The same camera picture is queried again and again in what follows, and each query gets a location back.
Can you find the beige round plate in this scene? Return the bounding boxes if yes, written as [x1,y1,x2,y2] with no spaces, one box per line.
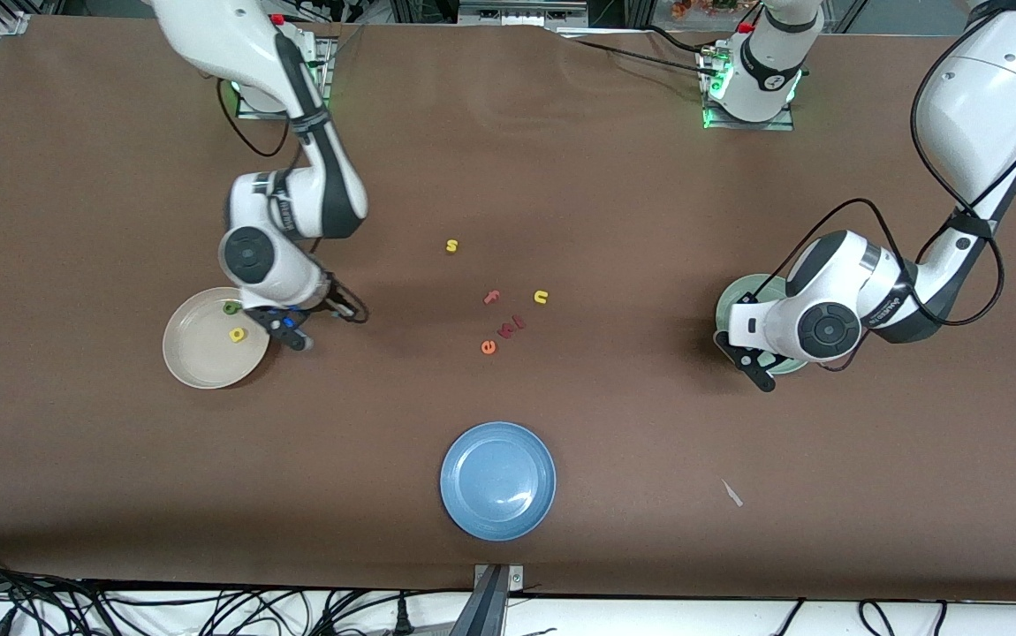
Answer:
[162,287,272,390]

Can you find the blue round plate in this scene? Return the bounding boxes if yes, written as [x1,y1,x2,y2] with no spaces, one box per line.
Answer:
[439,421,557,541]

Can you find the pale green round plate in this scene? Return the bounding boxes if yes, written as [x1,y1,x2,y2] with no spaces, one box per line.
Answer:
[715,274,814,375]

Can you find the orange dried flowers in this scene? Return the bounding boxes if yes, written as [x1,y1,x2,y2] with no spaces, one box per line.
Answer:
[671,0,739,20]

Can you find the metal corner bracket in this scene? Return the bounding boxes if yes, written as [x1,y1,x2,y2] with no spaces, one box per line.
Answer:
[473,564,525,591]

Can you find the grey aluminium profile post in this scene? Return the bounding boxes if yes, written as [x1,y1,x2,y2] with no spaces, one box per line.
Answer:
[448,565,511,636]

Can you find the grey metal equipment frame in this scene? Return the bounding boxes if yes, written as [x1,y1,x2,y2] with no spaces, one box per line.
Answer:
[457,0,590,27]

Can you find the tangled black floor cables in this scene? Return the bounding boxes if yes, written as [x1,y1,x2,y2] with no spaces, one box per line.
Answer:
[0,548,447,636]

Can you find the black base power cable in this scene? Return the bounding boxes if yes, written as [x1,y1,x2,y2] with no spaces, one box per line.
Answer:
[557,25,717,79]

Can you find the thin black floor cable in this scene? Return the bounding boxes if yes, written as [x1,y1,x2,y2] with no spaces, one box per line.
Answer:
[771,599,807,636]

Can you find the looped black floor cable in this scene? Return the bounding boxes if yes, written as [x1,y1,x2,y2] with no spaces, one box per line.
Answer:
[857,599,902,636]

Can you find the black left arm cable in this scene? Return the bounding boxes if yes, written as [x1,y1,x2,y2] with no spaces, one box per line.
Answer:
[755,35,1004,372]

